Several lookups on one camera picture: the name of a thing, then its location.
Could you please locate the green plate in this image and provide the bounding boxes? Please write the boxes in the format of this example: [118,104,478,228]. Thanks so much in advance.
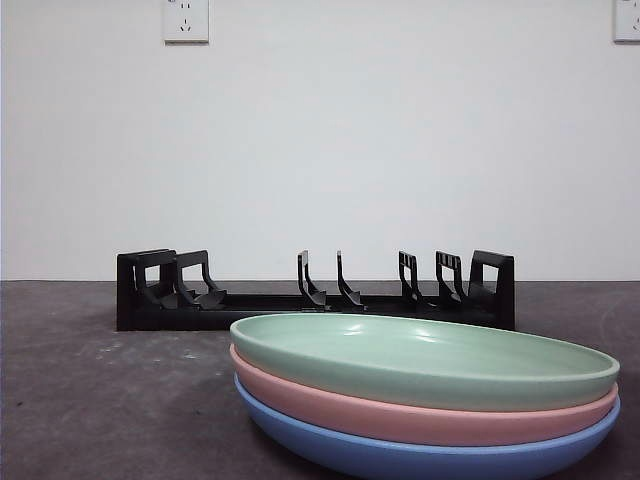
[229,313,622,412]

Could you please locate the pink plate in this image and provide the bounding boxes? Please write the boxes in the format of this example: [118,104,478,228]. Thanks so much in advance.
[228,344,621,447]

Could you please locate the blue plate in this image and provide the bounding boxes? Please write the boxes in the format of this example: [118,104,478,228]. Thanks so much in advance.
[233,382,621,479]

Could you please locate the black plate rack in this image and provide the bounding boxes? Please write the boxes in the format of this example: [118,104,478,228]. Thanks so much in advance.
[115,248,516,332]

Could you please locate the white wall socket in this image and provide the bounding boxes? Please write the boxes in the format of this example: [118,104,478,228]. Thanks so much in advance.
[162,0,210,45]
[613,0,640,44]

